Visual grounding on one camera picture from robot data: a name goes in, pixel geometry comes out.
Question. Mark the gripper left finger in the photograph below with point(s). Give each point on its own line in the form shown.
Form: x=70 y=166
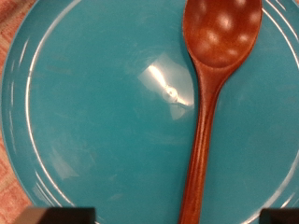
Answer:
x=56 y=216

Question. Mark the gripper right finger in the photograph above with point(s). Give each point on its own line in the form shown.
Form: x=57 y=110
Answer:
x=280 y=217

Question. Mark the blue plate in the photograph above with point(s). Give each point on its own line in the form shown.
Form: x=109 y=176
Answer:
x=93 y=109

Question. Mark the brown wooden spoon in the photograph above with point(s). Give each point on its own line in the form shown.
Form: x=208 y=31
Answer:
x=202 y=124

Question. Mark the pink checked cloth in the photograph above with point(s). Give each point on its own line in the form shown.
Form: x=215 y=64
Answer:
x=9 y=199

